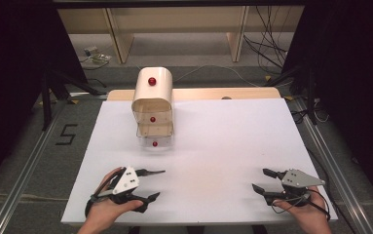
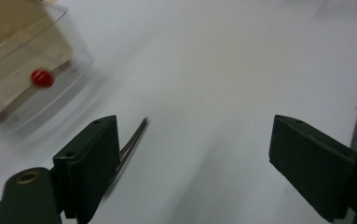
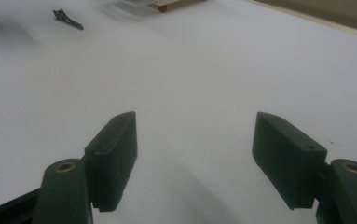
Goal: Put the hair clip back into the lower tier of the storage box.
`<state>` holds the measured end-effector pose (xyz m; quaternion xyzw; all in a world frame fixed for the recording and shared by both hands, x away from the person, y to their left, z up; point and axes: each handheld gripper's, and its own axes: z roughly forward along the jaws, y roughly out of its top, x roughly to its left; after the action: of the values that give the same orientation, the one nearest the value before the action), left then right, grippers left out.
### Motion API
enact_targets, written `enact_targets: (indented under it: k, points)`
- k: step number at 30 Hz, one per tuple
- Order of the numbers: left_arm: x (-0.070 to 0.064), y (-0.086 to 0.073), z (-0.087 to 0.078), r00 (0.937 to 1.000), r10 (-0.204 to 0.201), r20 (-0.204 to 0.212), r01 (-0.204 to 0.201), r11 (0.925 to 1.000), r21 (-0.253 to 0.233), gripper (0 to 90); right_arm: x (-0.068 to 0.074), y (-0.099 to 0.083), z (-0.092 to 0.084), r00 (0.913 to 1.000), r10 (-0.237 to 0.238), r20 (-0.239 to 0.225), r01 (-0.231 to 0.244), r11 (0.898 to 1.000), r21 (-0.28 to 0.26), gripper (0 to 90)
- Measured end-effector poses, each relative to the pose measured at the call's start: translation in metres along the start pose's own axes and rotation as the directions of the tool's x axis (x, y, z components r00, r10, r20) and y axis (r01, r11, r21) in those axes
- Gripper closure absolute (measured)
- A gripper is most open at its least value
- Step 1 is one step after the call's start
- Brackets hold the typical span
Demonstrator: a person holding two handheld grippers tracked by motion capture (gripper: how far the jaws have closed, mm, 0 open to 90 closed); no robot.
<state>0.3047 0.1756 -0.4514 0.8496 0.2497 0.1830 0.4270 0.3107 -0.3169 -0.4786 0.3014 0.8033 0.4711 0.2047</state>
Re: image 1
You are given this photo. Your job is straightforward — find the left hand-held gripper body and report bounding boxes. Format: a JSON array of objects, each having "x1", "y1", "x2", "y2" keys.
[{"x1": 91, "y1": 166, "x2": 143, "y2": 207}]

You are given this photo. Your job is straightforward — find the black wrist strap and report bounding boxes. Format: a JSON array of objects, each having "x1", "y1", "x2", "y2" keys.
[{"x1": 84, "y1": 194, "x2": 98, "y2": 218}]

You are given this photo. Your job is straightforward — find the bundle of black hanging cables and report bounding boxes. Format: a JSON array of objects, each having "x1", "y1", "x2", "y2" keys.
[{"x1": 242, "y1": 5, "x2": 293, "y2": 70}]

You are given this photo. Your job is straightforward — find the grey power adapter with cable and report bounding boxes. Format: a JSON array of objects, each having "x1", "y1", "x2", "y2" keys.
[{"x1": 78, "y1": 46, "x2": 113, "y2": 71}]

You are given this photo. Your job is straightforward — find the cream drawer cabinet red knob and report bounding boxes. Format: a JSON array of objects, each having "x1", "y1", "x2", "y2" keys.
[{"x1": 131, "y1": 66, "x2": 174, "y2": 113}]

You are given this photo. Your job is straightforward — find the clear drawer small red knob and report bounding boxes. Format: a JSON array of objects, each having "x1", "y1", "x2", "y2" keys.
[
  {"x1": 131, "y1": 106, "x2": 174, "y2": 128},
  {"x1": 135, "y1": 122, "x2": 175, "y2": 150}
]

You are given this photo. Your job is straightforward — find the black curtain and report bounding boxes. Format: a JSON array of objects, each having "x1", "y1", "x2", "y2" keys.
[
  {"x1": 0, "y1": 0, "x2": 90, "y2": 196},
  {"x1": 280, "y1": 0, "x2": 373, "y2": 206}
]

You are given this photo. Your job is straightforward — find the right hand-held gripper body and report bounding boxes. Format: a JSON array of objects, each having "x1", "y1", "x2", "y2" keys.
[{"x1": 269, "y1": 168, "x2": 326, "y2": 208}]

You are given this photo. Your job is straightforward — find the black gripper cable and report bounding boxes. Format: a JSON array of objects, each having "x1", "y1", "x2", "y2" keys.
[{"x1": 305, "y1": 188, "x2": 332, "y2": 222}]

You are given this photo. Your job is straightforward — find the aluminium floor rail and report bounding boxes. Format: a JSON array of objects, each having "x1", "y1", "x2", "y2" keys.
[
  {"x1": 0, "y1": 99, "x2": 68, "y2": 234},
  {"x1": 292, "y1": 97, "x2": 373, "y2": 234}
]

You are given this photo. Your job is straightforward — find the black tripod stand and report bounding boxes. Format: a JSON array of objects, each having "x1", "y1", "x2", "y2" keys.
[
  {"x1": 39, "y1": 66, "x2": 108, "y2": 132},
  {"x1": 265, "y1": 62, "x2": 319, "y2": 126}
]

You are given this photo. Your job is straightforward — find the white table cover sheet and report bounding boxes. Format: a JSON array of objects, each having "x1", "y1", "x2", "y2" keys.
[{"x1": 60, "y1": 97, "x2": 339, "y2": 226}]

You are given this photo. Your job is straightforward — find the person's left hand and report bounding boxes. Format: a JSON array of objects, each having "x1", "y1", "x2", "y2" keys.
[{"x1": 84, "y1": 167, "x2": 145, "y2": 234}]

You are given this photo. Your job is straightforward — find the person's right hand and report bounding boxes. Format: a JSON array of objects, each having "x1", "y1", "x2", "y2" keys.
[{"x1": 273, "y1": 186, "x2": 333, "y2": 228}]

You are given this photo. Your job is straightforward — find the white floor cable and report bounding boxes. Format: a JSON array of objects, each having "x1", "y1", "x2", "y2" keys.
[{"x1": 173, "y1": 63, "x2": 262, "y2": 88}]

